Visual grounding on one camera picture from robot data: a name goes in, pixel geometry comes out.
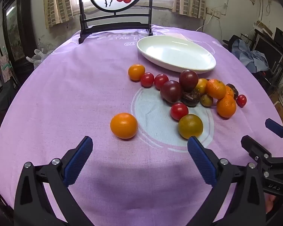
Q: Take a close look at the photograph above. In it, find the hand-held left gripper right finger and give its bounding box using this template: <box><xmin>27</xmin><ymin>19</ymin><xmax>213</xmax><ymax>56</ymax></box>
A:
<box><xmin>187</xmin><ymin>136</ymin><xmax>267</xmax><ymax>226</ymax></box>

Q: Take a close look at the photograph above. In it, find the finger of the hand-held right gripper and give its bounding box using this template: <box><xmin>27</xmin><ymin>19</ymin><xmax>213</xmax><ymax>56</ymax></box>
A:
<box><xmin>265</xmin><ymin>118</ymin><xmax>283</xmax><ymax>146</ymax></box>
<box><xmin>241</xmin><ymin>135</ymin><xmax>274</xmax><ymax>167</ymax></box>

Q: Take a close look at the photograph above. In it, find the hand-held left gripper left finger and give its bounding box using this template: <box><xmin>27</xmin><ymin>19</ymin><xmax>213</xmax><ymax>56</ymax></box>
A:
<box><xmin>13</xmin><ymin>136</ymin><xmax>93</xmax><ymax>226</ymax></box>

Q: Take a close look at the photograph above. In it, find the large green tomato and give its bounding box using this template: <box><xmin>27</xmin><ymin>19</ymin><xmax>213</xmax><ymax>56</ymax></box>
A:
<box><xmin>178</xmin><ymin>114</ymin><xmax>204</xmax><ymax>139</ymax></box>

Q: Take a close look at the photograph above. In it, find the mandarin orange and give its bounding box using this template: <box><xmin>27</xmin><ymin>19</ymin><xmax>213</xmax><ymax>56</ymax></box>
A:
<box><xmin>206</xmin><ymin>79</ymin><xmax>227</xmax><ymax>100</ymax></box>
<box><xmin>216</xmin><ymin>94</ymin><xmax>237</xmax><ymax>118</ymax></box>

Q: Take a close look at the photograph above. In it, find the small green tomato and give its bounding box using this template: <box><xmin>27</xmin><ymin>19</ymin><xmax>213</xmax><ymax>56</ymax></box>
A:
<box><xmin>200</xmin><ymin>94</ymin><xmax>214</xmax><ymax>107</ymax></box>

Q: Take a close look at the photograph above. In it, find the dark purple tomato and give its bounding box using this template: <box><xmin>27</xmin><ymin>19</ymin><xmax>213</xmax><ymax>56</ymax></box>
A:
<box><xmin>179</xmin><ymin>69</ymin><xmax>199</xmax><ymax>92</ymax></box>
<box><xmin>160</xmin><ymin>80</ymin><xmax>182</xmax><ymax>104</ymax></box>

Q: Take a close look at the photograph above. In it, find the red cherry tomato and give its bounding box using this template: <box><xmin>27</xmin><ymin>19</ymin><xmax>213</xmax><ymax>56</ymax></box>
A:
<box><xmin>170</xmin><ymin>102</ymin><xmax>189</xmax><ymax>121</ymax></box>
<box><xmin>154</xmin><ymin>74</ymin><xmax>169</xmax><ymax>90</ymax></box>
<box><xmin>140</xmin><ymin>72</ymin><xmax>155</xmax><ymax>88</ymax></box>
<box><xmin>236</xmin><ymin>94</ymin><xmax>247</xmax><ymax>108</ymax></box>

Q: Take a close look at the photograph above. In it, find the white oval plate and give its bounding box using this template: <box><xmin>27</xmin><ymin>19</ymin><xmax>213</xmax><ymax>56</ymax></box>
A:
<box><xmin>137</xmin><ymin>36</ymin><xmax>217</xmax><ymax>73</ymax></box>

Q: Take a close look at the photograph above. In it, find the person's right hand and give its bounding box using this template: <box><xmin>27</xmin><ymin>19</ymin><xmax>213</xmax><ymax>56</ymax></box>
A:
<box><xmin>265</xmin><ymin>192</ymin><xmax>278</xmax><ymax>215</ymax></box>

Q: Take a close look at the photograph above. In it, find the dark wrinkled passion fruit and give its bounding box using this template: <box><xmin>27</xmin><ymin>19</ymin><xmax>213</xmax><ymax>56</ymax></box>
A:
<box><xmin>226</xmin><ymin>83</ymin><xmax>239</xmax><ymax>100</ymax></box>
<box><xmin>181</xmin><ymin>91</ymin><xmax>201</xmax><ymax>107</ymax></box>

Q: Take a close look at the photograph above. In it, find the blue cloth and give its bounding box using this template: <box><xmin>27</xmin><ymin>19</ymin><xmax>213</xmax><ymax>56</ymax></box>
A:
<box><xmin>233</xmin><ymin>39</ymin><xmax>269</xmax><ymax>73</ymax></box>

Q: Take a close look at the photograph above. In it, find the purple printed tablecloth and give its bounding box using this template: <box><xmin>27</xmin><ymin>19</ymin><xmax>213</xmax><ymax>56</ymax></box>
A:
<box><xmin>0</xmin><ymin>24</ymin><xmax>283</xmax><ymax>226</ymax></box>

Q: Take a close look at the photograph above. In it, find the yellow orange tomato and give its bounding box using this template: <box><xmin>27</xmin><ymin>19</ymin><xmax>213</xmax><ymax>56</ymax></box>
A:
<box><xmin>194</xmin><ymin>78</ymin><xmax>208</xmax><ymax>97</ymax></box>

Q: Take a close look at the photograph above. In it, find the black monitor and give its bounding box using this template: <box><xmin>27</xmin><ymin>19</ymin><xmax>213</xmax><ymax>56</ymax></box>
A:
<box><xmin>256</xmin><ymin>36</ymin><xmax>283</xmax><ymax>69</ymax></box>

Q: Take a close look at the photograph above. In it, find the black speaker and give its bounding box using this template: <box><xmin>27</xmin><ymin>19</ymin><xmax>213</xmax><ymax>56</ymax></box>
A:
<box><xmin>274</xmin><ymin>27</ymin><xmax>283</xmax><ymax>50</ymax></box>

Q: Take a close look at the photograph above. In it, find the white plastic bag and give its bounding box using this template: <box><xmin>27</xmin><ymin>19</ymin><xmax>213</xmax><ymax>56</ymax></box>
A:
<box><xmin>26</xmin><ymin>48</ymin><xmax>50</xmax><ymax>70</ymax></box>

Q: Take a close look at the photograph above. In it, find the dark wooden cabinet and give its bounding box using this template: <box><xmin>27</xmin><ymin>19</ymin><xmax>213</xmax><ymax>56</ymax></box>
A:
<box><xmin>1</xmin><ymin>0</ymin><xmax>38</xmax><ymax>69</ymax></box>

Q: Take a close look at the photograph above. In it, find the white cable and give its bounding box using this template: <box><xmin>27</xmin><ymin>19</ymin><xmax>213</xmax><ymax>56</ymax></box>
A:
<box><xmin>195</xmin><ymin>14</ymin><xmax>214</xmax><ymax>32</ymax></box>

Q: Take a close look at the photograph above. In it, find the white wall socket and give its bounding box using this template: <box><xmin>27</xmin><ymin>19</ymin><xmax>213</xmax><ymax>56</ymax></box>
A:
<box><xmin>206</xmin><ymin>8</ymin><xmax>221</xmax><ymax>19</ymax></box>

